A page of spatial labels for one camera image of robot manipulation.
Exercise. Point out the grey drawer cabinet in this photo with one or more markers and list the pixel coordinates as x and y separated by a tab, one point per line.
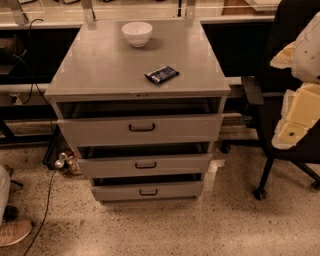
102	76

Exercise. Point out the grey middle drawer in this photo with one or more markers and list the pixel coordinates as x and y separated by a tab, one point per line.
144	166

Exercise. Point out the dark snack packet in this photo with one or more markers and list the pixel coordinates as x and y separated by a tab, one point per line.
161	75

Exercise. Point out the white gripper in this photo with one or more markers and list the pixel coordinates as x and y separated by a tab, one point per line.
308	55

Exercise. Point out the long bench shelf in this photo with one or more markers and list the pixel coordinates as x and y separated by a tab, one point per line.
19	14

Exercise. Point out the grey top drawer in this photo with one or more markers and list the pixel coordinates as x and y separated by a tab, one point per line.
140	130

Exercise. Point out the black office chair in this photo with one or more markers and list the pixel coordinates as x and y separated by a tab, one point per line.
265	91

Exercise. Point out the white ceramic bowl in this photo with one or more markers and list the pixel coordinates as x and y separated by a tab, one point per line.
137	34

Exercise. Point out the wall power outlet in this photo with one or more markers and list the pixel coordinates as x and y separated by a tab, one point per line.
15	99

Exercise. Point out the tan sneaker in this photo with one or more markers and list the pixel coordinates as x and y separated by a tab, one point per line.
14	232

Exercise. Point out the grey drawer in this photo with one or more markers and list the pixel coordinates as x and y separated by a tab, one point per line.
140	130
148	191
144	166

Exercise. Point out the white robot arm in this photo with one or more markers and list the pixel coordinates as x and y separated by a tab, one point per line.
302	56

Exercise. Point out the grey bottom drawer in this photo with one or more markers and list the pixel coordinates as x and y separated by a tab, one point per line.
148	191

